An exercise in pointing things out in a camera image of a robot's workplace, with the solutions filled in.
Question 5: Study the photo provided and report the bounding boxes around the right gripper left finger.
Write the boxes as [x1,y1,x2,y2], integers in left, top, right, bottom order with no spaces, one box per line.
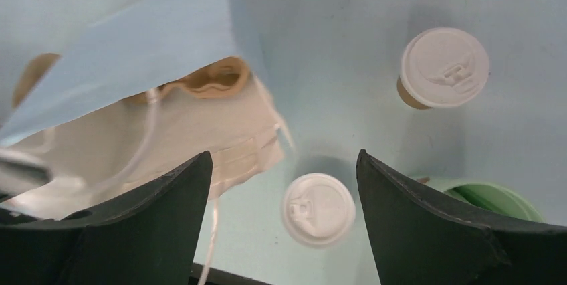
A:
[1,151,213,284]

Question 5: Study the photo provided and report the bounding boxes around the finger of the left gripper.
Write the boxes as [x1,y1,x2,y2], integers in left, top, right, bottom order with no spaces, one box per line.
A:
[1,148,51,199]

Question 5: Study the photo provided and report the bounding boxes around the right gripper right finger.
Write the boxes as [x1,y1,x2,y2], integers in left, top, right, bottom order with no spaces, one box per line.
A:
[356,150,566,284]

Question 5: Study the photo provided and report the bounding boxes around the stack of white lids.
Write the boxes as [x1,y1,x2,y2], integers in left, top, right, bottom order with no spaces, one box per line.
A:
[281,173,356,248]

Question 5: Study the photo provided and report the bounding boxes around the white coffee cup lid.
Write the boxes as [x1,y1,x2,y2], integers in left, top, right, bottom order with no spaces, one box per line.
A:
[399,27,490,108]

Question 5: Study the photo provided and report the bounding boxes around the light blue paper bag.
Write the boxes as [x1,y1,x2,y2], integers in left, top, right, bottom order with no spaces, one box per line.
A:
[0,0,296,285]

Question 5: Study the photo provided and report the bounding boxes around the green cylindrical container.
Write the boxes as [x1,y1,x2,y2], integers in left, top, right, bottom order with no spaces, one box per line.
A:
[416,177,545,223]

